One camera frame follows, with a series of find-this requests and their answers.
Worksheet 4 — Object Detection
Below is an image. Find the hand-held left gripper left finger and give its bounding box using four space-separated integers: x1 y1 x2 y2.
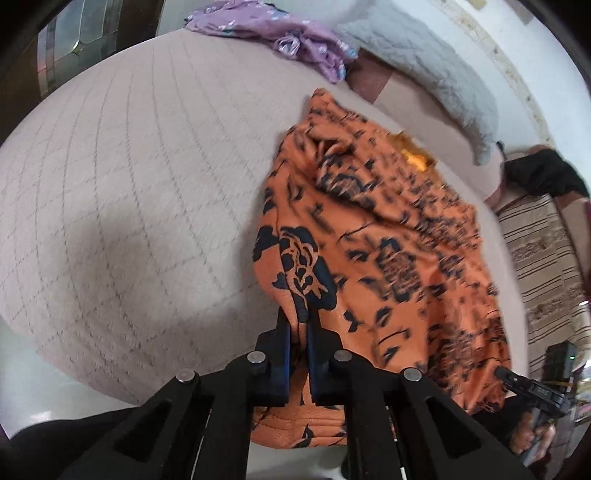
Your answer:
55 308 293 480

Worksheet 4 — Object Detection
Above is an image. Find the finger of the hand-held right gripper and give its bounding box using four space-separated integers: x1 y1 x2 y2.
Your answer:
495 366 549 408

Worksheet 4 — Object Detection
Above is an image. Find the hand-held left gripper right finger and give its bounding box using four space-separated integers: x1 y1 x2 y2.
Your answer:
305 316 539 480

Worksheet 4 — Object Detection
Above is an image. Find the orange black floral shirt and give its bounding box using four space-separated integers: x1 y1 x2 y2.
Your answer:
249 88 511 450

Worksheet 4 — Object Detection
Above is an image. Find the person's right hand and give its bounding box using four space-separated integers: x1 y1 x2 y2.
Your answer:
509 408 559 462

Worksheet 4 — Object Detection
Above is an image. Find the striped floral sofa cushion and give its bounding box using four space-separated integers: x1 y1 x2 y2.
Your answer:
496 194 591 384

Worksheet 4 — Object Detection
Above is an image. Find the black garment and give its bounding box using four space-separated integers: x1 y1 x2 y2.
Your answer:
503 148 591 199

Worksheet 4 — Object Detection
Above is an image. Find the person's black clothing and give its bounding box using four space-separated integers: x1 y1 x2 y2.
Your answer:
0 406 139 480

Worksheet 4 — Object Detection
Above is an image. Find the pink quilted sofa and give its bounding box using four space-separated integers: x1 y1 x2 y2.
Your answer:
0 28 591 407

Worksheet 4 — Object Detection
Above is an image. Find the grey quilted pillow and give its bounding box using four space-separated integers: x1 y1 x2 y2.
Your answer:
332 4 500 167

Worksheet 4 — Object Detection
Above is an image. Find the purple floral garment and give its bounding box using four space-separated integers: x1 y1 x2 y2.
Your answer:
185 0 358 84

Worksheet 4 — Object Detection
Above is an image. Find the wooden door with leaded glass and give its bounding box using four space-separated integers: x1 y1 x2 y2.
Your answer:
0 0 162 139

